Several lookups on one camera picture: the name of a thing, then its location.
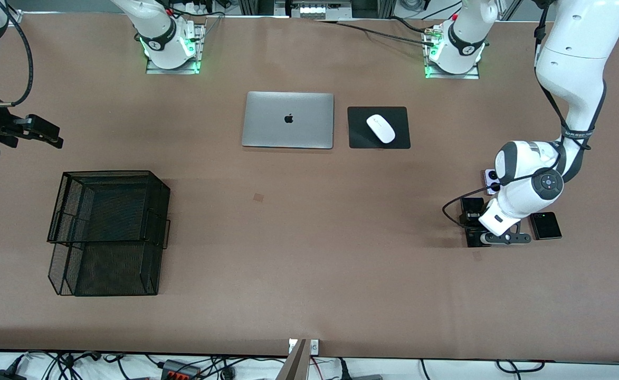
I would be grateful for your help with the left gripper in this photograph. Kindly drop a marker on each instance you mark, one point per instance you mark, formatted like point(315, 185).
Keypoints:
point(471, 217)

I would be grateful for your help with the black slab smartphone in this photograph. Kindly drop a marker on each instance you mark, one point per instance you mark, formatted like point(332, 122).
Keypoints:
point(470, 203)

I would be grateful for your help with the white flip phone black circles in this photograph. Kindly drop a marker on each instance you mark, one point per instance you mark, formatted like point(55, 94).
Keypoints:
point(488, 175)

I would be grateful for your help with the dark flip phone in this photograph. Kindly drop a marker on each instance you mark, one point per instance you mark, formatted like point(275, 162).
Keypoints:
point(545, 226)

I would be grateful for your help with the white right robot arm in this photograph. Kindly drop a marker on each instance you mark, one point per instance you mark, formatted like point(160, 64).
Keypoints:
point(151, 21)

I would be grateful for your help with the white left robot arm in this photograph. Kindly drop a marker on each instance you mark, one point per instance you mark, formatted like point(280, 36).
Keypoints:
point(578, 53)

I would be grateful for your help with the black mesh two-tier tray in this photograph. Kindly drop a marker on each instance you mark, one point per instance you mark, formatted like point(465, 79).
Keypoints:
point(108, 211)

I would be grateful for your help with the white computer mouse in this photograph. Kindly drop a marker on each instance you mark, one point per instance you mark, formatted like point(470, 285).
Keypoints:
point(381, 128)

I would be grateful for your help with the black mouse pad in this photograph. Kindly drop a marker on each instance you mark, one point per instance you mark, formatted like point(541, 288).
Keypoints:
point(356, 137)

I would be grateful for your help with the silver closed laptop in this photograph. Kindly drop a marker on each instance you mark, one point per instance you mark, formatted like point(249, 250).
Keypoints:
point(288, 132)

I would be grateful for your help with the black power adapter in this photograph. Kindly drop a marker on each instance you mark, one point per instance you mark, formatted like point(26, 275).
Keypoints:
point(3, 376)

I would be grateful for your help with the white power strip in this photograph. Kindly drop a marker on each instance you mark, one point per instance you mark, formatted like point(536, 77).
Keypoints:
point(320, 10)

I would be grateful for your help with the black power strip red switches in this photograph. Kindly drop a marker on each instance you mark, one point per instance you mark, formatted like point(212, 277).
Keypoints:
point(180, 372)

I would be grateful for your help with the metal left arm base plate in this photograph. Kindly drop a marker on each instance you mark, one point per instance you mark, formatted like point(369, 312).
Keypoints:
point(473, 74)

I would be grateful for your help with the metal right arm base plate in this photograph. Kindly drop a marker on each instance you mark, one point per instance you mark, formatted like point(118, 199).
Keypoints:
point(199, 42)

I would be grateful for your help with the white table clamp bracket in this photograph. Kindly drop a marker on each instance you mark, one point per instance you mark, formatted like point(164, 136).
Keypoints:
point(293, 346)
point(314, 346)

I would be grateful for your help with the grey camera mount beam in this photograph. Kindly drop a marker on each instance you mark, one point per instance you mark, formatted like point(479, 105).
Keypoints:
point(294, 367)

